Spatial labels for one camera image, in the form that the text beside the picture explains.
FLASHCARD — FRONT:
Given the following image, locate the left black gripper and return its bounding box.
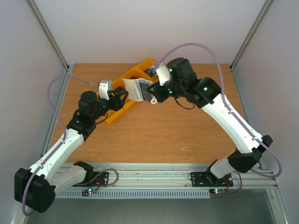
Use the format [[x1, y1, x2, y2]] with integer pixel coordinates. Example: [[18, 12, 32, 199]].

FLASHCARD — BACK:
[[92, 89, 129, 121]]

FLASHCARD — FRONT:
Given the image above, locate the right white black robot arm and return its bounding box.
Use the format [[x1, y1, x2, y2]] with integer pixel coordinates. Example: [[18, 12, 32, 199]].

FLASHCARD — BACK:
[[147, 57, 273, 186]]

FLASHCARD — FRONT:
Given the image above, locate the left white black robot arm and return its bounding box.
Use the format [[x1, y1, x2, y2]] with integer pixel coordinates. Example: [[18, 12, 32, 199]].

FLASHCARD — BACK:
[[14, 90, 128, 216]]

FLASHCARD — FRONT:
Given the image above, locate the left small circuit board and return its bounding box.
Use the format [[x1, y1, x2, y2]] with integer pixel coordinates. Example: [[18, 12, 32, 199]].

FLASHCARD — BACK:
[[82, 189, 97, 196]]

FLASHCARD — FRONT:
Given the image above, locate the small circuit board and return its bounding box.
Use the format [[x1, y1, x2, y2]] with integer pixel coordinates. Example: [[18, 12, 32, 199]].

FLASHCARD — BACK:
[[210, 188, 226, 195], [82, 189, 97, 196]]

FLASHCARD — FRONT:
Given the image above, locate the right small circuit board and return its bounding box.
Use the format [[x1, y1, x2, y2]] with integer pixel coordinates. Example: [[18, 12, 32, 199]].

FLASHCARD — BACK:
[[210, 188, 226, 195]]

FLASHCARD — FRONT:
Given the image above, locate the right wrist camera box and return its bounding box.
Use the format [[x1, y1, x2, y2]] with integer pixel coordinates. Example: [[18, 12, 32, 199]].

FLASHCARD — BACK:
[[149, 63, 171, 86]]

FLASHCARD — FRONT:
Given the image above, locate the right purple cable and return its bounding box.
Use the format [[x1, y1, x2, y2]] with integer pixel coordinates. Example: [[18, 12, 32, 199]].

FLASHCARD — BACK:
[[157, 42, 283, 197]]

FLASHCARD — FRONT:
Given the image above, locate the aluminium front rail frame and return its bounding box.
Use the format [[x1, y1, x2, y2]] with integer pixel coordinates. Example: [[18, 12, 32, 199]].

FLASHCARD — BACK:
[[21, 162, 278, 189]]

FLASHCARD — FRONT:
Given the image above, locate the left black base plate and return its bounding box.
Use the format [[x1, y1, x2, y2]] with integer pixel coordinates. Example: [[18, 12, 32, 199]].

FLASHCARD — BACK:
[[73, 172, 109, 187]]

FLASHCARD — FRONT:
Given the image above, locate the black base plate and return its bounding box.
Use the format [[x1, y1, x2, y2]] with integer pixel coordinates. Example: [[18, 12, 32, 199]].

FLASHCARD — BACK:
[[73, 172, 109, 187], [187, 172, 234, 188]]

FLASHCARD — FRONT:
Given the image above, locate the left aluminium corner post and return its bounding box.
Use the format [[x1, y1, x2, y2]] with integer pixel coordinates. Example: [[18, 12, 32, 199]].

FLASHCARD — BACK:
[[26, 0, 69, 71]]

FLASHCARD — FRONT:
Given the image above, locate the grey slotted cable duct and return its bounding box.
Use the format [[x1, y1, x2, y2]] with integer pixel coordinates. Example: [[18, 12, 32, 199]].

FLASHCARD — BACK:
[[56, 189, 210, 200]]

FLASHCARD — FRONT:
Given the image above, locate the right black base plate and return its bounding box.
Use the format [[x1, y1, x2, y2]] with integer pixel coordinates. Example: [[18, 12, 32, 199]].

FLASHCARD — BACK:
[[187, 172, 234, 188]]

